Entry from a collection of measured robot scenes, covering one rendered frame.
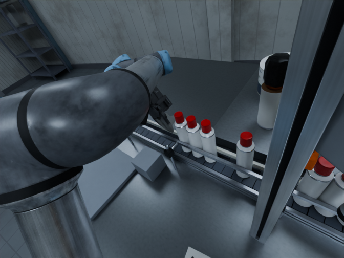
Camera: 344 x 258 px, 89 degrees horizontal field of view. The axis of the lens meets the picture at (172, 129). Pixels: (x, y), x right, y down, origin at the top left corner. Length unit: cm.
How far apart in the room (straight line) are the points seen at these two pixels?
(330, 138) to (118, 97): 24
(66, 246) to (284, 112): 33
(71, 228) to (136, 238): 43
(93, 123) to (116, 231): 61
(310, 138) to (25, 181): 33
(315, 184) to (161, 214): 49
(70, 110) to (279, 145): 25
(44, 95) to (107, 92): 6
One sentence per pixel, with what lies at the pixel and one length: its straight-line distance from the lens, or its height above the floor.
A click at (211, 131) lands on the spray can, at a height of 105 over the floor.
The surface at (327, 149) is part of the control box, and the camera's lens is 25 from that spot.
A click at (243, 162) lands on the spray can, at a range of 60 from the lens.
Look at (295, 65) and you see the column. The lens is 19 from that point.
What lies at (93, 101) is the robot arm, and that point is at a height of 140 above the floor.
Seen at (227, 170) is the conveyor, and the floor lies 88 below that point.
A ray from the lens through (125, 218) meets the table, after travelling 78.
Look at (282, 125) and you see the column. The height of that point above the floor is 132.
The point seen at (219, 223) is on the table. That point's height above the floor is 83.
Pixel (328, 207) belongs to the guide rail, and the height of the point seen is 96.
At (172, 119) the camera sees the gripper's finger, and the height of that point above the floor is 100.
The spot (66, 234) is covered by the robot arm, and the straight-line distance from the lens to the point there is 33.
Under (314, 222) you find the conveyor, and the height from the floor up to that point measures 88.
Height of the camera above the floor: 149
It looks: 43 degrees down
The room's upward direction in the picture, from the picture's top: 20 degrees counter-clockwise
